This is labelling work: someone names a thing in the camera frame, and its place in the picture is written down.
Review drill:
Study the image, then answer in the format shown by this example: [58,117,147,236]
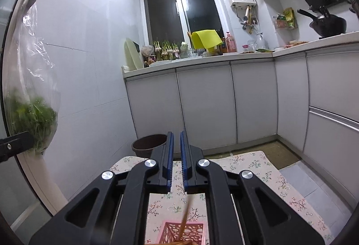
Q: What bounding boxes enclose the wall rack with packets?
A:
[273,7,298,30]

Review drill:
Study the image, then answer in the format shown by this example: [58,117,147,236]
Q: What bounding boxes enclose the white framed window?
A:
[139,0,225,44]

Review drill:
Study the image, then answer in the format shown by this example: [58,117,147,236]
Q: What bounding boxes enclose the plate of food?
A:
[285,40,309,48]

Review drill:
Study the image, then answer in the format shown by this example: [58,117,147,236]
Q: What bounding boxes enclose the pink perforated utensil basket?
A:
[146,221,207,245]

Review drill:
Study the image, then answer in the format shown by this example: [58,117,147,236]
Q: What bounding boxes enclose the pink bottle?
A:
[225,32,237,53]

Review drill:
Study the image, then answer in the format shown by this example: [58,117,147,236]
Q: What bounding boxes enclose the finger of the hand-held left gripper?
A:
[0,131,34,161]

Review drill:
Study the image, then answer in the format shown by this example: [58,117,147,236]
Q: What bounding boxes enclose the row of sprouting garlic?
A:
[152,39,180,61]

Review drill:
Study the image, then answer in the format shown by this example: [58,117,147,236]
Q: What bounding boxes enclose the glass jar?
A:
[256,33,267,50]

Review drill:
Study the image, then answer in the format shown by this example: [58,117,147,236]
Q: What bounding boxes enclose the plastic bag of greens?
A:
[3,1,61,154]

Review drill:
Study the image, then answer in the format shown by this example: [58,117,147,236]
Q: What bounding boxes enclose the brown trash bin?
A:
[132,134,168,158]

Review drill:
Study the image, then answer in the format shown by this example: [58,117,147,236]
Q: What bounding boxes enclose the yellow cloth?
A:
[191,30,223,50]

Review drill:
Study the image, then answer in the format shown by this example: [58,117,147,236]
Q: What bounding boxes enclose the floral tablecloth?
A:
[108,150,331,245]

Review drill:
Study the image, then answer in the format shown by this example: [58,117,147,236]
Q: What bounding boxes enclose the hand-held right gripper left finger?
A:
[28,131,176,245]

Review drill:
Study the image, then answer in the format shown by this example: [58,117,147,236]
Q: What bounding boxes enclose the white lower cabinets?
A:
[125,50,359,201]

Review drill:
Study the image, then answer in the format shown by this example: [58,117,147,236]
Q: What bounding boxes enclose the pale cutting board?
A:
[124,37,143,72]

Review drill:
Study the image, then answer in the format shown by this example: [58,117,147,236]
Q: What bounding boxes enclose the black wok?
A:
[297,8,347,38]

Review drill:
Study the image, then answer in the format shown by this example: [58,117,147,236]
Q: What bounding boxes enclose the single wooden chopstick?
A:
[177,196,195,240]

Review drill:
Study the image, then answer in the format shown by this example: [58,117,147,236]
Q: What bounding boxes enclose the kitchen countertop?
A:
[121,30,359,74]

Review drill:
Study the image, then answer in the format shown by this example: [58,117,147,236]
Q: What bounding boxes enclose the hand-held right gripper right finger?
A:
[179,130,333,245]

